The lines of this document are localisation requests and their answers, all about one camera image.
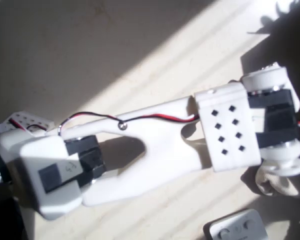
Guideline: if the white cloth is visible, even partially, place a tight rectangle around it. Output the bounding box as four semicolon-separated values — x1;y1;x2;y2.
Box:
254;164;300;199

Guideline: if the white box with round knobs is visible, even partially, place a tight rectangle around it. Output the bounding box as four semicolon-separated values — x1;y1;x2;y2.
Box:
202;209;269;240

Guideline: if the thin base servo cable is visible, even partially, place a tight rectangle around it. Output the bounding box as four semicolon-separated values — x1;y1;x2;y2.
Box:
9;118;48;133

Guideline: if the red white black forearm cable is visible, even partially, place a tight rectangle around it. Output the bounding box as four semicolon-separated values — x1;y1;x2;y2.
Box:
57;112;202;137

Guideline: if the white perforated base plate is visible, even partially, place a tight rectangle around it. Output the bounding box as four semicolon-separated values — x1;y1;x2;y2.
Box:
1;111;55;137

